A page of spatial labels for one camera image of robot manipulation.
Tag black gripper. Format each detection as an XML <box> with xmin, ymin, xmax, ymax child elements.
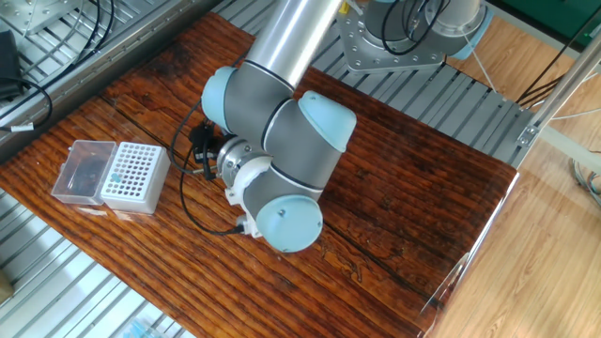
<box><xmin>189</xmin><ymin>119</ymin><xmax>231</xmax><ymax>182</ymax></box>

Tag white pipette tip rack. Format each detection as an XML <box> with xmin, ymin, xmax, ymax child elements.
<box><xmin>100</xmin><ymin>141</ymin><xmax>172</xmax><ymax>216</ymax></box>

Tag clear bag of blue tips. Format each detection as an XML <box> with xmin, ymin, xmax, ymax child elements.
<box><xmin>119</xmin><ymin>316</ymin><xmax>163</xmax><ymax>338</ymax></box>

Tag clear plastic rack lid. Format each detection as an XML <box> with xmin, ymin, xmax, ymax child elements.
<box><xmin>50</xmin><ymin>139</ymin><xmax>118</xmax><ymax>207</ymax></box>

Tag grey robot mounting plate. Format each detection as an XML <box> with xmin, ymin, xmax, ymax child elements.
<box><xmin>335</xmin><ymin>0</ymin><xmax>447</xmax><ymax>74</ymax></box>

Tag glossy wood grain board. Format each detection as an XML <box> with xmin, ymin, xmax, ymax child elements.
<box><xmin>0</xmin><ymin>11</ymin><xmax>518</xmax><ymax>338</ymax></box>

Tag black flat device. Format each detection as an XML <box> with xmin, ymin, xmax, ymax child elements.
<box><xmin>0</xmin><ymin>30</ymin><xmax>24</xmax><ymax>102</ymax></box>

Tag pale perforated metal plate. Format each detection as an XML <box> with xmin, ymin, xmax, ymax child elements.
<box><xmin>0</xmin><ymin>0</ymin><xmax>85</xmax><ymax>37</ymax></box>

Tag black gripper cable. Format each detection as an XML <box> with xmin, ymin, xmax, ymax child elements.
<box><xmin>168</xmin><ymin>100</ymin><xmax>246</xmax><ymax>236</ymax></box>

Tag black cable with white label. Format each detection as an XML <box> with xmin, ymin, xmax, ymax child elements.
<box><xmin>0</xmin><ymin>77</ymin><xmax>54</xmax><ymax>133</ymax></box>

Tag black looped cable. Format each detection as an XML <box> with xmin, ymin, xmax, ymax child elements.
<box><xmin>380</xmin><ymin>0</ymin><xmax>455</xmax><ymax>57</ymax></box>

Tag black floor cables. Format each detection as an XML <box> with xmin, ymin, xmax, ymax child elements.
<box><xmin>516</xmin><ymin>18</ymin><xmax>601</xmax><ymax>107</ymax></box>

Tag aluminium frame post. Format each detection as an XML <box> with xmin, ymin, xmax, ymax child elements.
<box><xmin>516</xmin><ymin>32</ymin><xmax>601</xmax><ymax>149</ymax></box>

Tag thin coiled cables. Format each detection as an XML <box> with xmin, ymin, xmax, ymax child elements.
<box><xmin>568</xmin><ymin>157</ymin><xmax>601</xmax><ymax>208</ymax></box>

